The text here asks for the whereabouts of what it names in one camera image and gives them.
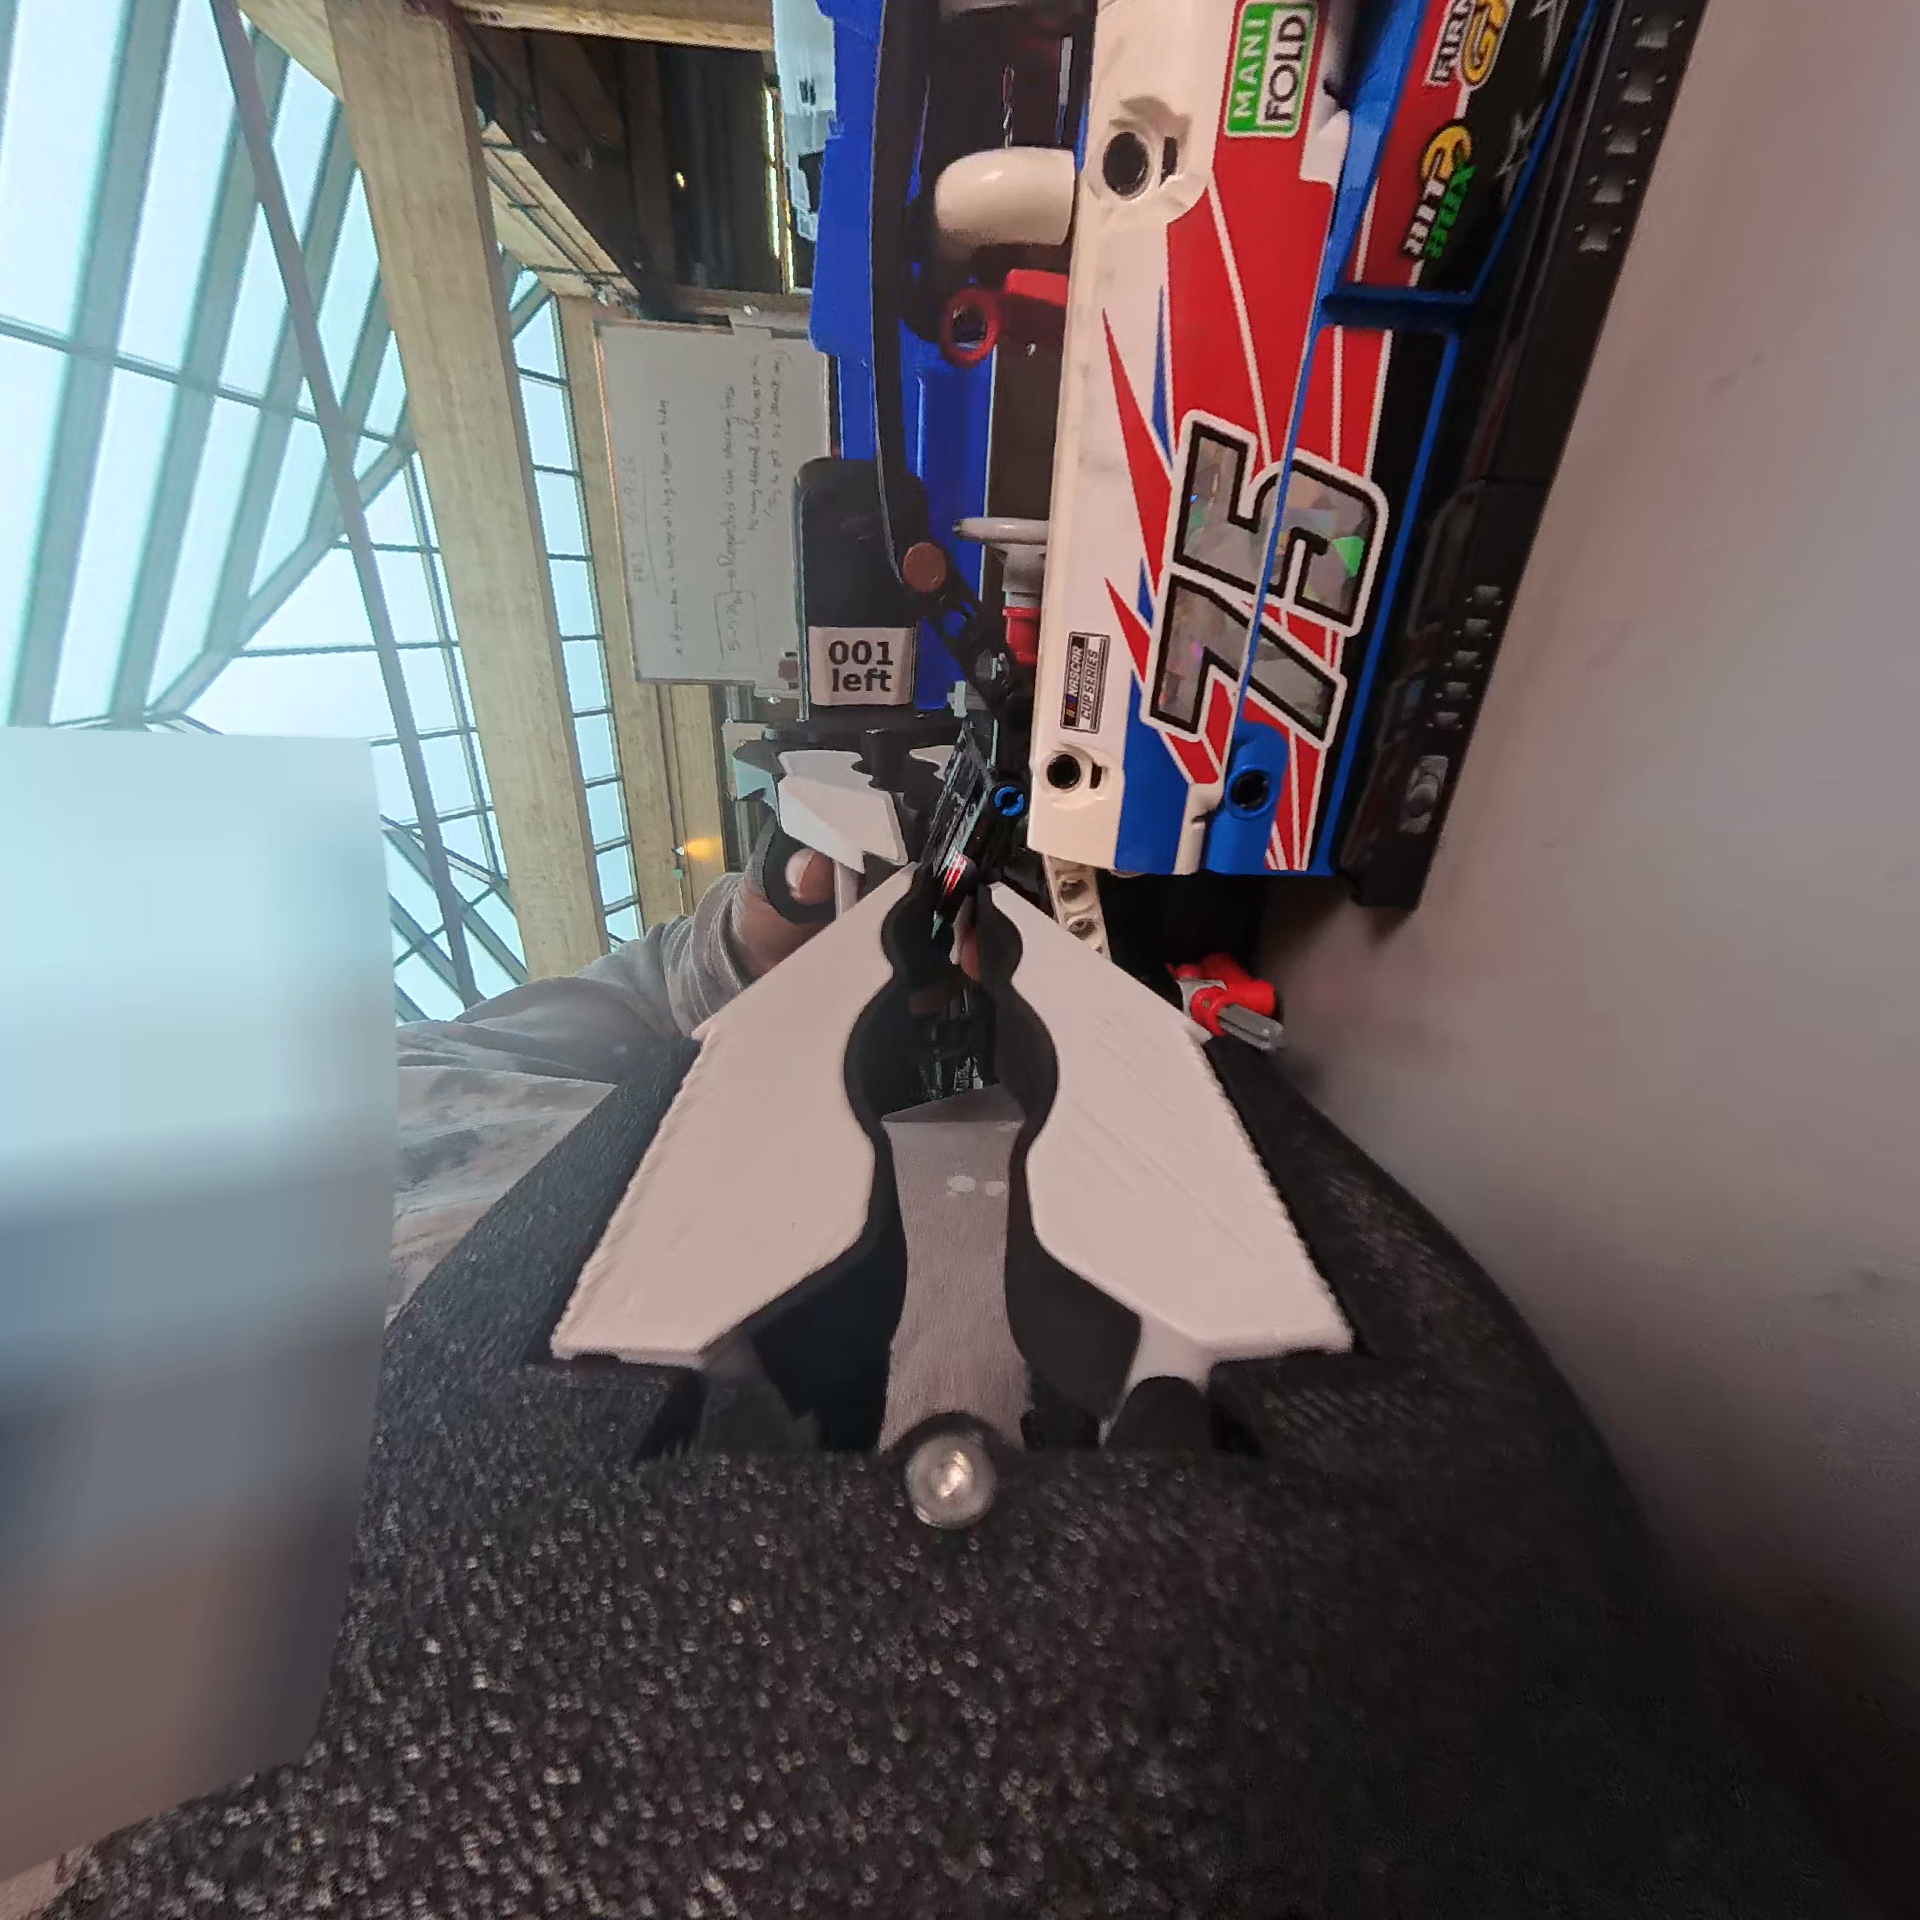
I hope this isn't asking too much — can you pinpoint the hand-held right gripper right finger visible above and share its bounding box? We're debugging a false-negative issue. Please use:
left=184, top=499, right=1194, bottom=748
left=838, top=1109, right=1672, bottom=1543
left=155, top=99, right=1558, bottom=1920
left=978, top=885, right=1356, bottom=1391

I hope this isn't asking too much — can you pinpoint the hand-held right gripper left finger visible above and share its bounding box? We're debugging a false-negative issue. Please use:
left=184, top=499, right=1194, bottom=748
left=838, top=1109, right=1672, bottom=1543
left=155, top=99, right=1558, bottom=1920
left=549, top=896, right=913, bottom=1370

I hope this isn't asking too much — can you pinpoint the brick-built toy race car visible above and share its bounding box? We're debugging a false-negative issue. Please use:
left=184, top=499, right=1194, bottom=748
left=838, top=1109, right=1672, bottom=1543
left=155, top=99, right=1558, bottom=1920
left=806, top=0, right=1713, bottom=1104

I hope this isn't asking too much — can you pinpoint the person's left forearm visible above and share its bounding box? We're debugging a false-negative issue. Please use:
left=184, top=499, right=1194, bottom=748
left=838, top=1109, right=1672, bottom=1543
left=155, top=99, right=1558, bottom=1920
left=398, top=877, right=755, bottom=1104

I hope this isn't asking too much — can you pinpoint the person's left hand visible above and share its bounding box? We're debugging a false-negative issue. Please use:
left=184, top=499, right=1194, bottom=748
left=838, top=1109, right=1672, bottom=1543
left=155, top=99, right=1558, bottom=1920
left=739, top=848, right=845, bottom=984

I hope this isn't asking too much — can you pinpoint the whiteboard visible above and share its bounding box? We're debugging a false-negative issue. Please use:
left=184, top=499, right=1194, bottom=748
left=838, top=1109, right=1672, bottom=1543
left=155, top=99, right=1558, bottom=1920
left=593, top=316, right=836, bottom=688

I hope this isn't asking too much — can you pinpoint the red connector with grey axle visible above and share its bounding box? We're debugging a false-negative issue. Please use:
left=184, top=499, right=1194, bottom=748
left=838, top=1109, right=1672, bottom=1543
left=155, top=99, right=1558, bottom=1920
left=1168, top=957, right=1290, bottom=1046

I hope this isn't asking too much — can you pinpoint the person's grey printed hoodie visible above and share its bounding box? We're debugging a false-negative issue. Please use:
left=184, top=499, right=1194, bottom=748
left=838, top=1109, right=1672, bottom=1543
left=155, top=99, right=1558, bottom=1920
left=394, top=1036, right=700, bottom=1328

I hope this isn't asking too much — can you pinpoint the glass roof window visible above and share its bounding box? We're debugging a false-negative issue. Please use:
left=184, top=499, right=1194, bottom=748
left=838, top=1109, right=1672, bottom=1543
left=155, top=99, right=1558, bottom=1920
left=0, top=0, right=650, bottom=1023

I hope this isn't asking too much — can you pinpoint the wooden roof post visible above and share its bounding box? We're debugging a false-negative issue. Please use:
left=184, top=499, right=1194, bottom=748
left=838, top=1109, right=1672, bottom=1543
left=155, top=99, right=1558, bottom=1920
left=240, top=0, right=650, bottom=952

